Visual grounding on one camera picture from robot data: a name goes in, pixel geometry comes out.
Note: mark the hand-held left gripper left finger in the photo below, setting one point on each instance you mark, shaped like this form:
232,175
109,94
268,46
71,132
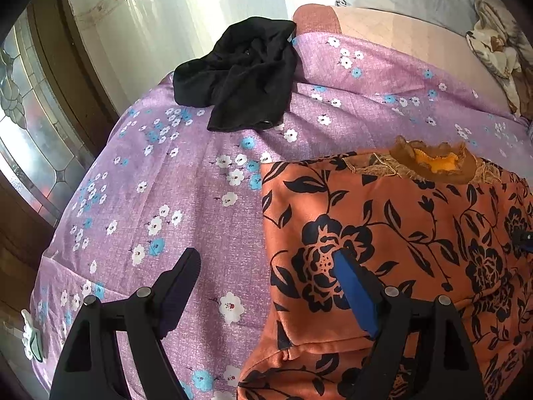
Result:
178,296

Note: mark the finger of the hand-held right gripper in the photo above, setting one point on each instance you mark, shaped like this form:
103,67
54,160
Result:
524,239

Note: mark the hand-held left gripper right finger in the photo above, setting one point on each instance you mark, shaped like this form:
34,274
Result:
359,296

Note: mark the orange floral garment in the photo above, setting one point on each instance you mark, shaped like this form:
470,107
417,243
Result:
416,266

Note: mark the purple floral bedsheet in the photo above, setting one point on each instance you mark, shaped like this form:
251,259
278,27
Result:
187,200

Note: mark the cream brown patterned cloth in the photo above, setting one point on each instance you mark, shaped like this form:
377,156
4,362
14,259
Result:
499,46

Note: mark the stained glass window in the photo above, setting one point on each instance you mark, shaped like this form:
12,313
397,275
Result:
37,133

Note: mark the black garment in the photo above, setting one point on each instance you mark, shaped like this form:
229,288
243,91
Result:
245,75

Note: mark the peach mattress cover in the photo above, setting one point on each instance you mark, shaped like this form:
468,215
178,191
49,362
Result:
399,33

